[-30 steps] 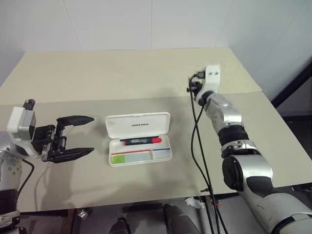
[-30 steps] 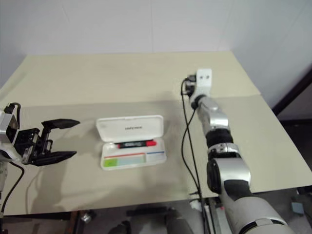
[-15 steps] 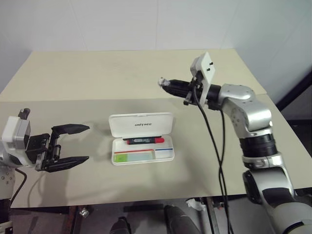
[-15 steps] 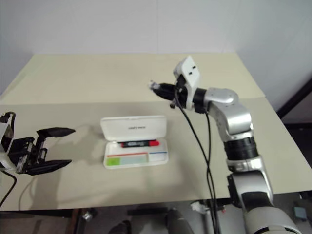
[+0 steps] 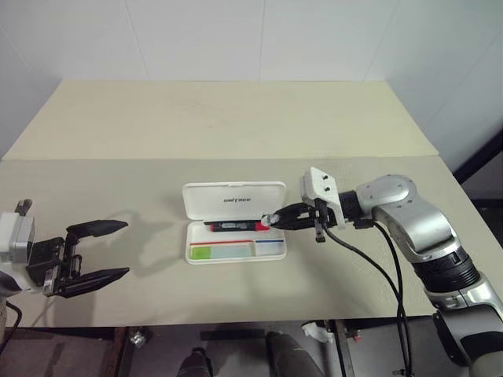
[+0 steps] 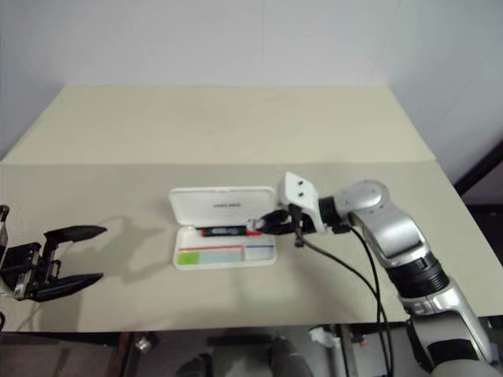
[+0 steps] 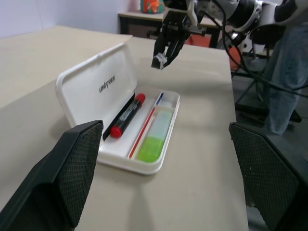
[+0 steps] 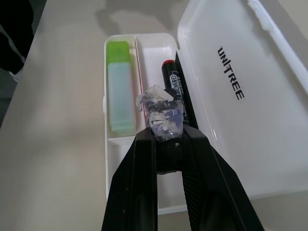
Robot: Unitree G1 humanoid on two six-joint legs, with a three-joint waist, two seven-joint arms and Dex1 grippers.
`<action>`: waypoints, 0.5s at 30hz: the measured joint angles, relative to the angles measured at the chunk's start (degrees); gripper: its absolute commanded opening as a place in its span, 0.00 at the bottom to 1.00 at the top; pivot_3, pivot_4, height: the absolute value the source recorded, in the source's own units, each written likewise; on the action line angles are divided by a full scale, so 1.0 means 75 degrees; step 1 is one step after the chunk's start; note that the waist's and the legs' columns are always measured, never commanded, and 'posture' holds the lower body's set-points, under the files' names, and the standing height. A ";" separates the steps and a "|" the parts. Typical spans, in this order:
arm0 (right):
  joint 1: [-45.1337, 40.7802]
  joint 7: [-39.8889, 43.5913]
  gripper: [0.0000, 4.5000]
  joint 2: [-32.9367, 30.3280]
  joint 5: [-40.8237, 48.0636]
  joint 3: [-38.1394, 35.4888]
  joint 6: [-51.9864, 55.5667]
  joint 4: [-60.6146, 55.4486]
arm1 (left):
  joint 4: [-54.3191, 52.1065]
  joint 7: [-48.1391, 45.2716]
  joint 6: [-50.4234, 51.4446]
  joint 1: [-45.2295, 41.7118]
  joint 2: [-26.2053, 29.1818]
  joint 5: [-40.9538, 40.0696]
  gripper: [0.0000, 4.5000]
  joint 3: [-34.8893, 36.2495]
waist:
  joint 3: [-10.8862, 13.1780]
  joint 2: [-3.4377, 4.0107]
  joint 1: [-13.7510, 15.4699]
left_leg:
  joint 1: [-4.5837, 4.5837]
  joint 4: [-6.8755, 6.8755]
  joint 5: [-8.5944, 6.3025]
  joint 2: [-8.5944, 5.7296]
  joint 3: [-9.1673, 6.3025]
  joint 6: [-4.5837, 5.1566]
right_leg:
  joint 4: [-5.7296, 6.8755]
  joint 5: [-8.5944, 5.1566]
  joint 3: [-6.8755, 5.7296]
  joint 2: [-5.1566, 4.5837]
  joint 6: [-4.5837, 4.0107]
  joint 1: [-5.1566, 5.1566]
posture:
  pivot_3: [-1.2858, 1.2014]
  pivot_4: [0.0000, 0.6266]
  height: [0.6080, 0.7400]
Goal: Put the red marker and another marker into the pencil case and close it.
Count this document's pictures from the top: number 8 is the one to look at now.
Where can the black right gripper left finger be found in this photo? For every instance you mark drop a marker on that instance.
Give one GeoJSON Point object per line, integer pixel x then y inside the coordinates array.
{"type": "Point", "coordinates": [137, 183]}

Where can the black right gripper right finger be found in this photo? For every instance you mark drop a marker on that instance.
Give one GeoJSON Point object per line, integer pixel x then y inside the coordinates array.
{"type": "Point", "coordinates": [211, 187]}

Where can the eraser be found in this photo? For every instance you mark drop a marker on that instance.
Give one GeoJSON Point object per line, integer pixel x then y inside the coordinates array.
{"type": "Point", "coordinates": [166, 120]}

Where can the white plastic pencil case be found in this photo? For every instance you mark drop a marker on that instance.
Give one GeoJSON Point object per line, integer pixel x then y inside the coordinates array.
{"type": "Point", "coordinates": [216, 134]}

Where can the green highlighter with clear cap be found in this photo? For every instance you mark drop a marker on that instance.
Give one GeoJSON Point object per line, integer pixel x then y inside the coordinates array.
{"type": "Point", "coordinates": [119, 91]}

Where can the black whiteboard marker red end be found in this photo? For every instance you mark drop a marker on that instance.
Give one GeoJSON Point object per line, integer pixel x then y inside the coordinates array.
{"type": "Point", "coordinates": [172, 77]}

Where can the black garment with white stripe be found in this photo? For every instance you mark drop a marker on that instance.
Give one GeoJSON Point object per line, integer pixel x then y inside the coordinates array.
{"type": "Point", "coordinates": [14, 36]}

